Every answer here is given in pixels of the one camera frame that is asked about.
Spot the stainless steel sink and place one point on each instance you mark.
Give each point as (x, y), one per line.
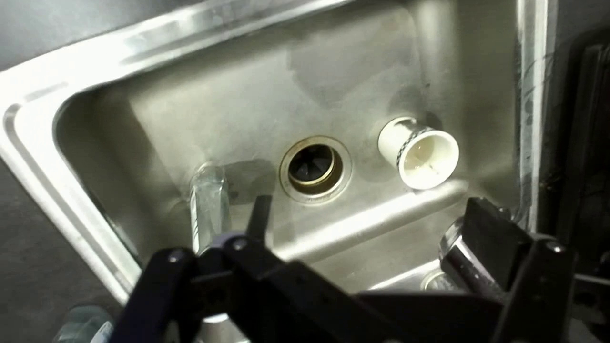
(248, 85)

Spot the clear soap bottle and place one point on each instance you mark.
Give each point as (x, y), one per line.
(86, 326)

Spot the sink drain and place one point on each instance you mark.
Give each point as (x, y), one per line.
(315, 169)

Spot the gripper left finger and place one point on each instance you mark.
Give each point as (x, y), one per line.
(267, 290)

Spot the chrome fitting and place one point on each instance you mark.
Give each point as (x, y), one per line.
(220, 329)

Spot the white paper cup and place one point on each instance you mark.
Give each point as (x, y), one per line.
(419, 151)

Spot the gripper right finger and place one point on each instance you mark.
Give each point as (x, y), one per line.
(533, 286)

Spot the clear drinking glass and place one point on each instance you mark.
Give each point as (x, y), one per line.
(209, 205)

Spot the small chrome faucet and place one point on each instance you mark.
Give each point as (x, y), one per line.
(458, 263)

